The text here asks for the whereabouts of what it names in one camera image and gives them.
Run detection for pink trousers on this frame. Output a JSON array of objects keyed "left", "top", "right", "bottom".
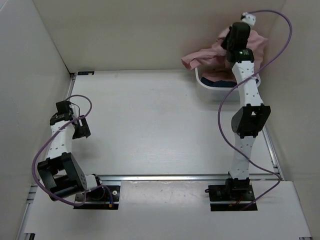
[{"left": 181, "top": 28, "right": 268, "bottom": 83}]

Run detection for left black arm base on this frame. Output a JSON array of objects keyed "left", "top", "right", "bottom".
[{"left": 73, "top": 185, "right": 121, "bottom": 210}]

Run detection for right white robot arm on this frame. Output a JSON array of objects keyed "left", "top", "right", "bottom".
[{"left": 221, "top": 22, "right": 271, "bottom": 200}]

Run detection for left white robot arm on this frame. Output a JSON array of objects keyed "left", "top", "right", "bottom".
[{"left": 37, "top": 112, "right": 105, "bottom": 200}]

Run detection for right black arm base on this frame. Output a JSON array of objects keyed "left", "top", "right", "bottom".
[{"left": 204, "top": 178, "right": 258, "bottom": 212}]

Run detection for dark blue jeans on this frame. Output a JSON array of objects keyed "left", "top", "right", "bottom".
[{"left": 200, "top": 77, "right": 237, "bottom": 88}]

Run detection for white plastic basket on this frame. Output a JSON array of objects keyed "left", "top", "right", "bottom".
[{"left": 194, "top": 67, "right": 232, "bottom": 103}]

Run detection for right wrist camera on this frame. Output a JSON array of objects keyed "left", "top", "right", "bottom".
[{"left": 240, "top": 12, "right": 256, "bottom": 27}]

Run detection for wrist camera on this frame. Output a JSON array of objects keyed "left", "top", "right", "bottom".
[
  {"left": 240, "top": 12, "right": 256, "bottom": 27},
  {"left": 55, "top": 100, "right": 74, "bottom": 118}
]

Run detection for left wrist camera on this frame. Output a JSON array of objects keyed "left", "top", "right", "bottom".
[{"left": 55, "top": 100, "right": 74, "bottom": 118}]

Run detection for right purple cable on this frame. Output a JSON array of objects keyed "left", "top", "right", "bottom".
[{"left": 217, "top": 9, "right": 293, "bottom": 211}]

